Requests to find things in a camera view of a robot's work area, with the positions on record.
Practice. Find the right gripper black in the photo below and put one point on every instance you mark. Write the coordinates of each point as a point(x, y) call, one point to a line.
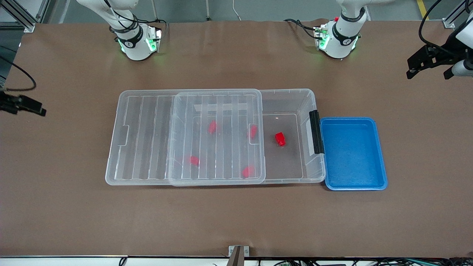
point(7, 103)

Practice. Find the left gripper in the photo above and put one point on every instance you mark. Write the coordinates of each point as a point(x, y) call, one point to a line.
point(442, 54)

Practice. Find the clear ribbed plastic lid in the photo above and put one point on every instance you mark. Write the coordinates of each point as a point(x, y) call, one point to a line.
point(140, 140)

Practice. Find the red block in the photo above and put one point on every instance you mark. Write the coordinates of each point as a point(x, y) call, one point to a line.
point(194, 160)
point(212, 126)
point(253, 131)
point(248, 171)
point(280, 139)

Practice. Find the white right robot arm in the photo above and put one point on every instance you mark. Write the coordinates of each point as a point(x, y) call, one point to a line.
point(135, 46)

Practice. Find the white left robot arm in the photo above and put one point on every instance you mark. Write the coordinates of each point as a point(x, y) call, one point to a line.
point(338, 42)

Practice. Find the black box latch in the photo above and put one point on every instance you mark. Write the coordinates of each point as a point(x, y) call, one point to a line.
point(316, 133)

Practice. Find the clear plastic storage box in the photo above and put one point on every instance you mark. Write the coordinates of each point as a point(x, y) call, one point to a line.
point(292, 162)

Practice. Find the brown table cover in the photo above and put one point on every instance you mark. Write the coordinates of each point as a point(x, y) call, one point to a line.
point(74, 214)

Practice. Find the blue plastic tray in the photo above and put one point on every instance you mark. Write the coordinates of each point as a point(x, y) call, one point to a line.
point(351, 155)

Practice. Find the aluminium frame profile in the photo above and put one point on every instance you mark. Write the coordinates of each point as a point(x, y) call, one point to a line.
point(452, 18)
point(26, 20)

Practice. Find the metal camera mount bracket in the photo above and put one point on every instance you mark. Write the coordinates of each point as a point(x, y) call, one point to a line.
point(238, 255)

